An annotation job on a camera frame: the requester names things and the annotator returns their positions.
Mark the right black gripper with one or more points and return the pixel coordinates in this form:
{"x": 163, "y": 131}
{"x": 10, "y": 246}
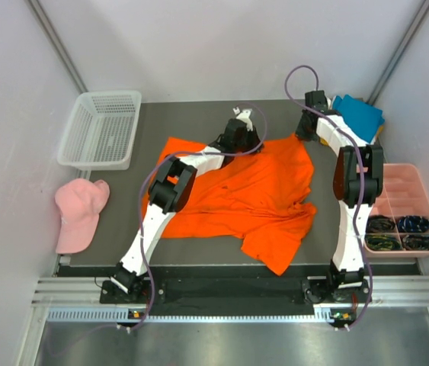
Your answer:
{"x": 300, "y": 133}

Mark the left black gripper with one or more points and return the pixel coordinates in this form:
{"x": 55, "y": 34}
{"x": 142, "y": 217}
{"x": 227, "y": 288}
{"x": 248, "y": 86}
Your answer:
{"x": 254, "y": 142}

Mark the orange t shirt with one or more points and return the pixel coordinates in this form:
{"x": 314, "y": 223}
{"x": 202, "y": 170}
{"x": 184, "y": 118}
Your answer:
{"x": 260, "y": 199}

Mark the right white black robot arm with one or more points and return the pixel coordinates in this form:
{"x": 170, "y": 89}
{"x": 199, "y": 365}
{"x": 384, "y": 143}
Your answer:
{"x": 357, "y": 183}

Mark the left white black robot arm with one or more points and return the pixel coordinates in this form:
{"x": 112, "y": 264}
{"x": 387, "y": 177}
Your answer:
{"x": 168, "y": 190}

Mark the folded blue t shirt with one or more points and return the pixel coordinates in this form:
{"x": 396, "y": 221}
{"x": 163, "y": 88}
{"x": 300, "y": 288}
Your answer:
{"x": 365, "y": 120}

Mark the folded yellow t shirt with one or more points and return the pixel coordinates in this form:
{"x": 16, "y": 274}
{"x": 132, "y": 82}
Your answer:
{"x": 376, "y": 137}

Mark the dark green rolled sock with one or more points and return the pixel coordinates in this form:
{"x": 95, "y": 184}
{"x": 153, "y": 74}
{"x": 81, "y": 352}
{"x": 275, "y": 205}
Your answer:
{"x": 383, "y": 242}

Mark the pink compartment organizer tray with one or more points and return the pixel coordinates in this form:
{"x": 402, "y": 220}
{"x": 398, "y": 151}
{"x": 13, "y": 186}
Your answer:
{"x": 403, "y": 194}

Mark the white perforated plastic basket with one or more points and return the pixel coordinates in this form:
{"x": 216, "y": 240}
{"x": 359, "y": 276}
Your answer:
{"x": 100, "y": 131}

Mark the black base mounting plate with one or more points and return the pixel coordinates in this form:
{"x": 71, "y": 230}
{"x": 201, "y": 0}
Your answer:
{"x": 199, "y": 293}

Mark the pink baseball cap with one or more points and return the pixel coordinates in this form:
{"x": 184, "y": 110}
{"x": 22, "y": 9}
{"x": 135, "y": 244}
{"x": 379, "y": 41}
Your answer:
{"x": 80, "y": 203}

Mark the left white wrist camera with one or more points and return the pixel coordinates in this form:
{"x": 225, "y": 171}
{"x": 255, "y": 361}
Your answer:
{"x": 244, "y": 115}

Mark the grey slotted cable duct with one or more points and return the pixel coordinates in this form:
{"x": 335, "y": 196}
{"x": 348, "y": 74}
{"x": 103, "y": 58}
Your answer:
{"x": 124, "y": 315}

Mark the aluminium frame rail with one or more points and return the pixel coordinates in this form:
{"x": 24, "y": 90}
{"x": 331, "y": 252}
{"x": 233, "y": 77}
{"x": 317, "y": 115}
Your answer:
{"x": 391, "y": 291}

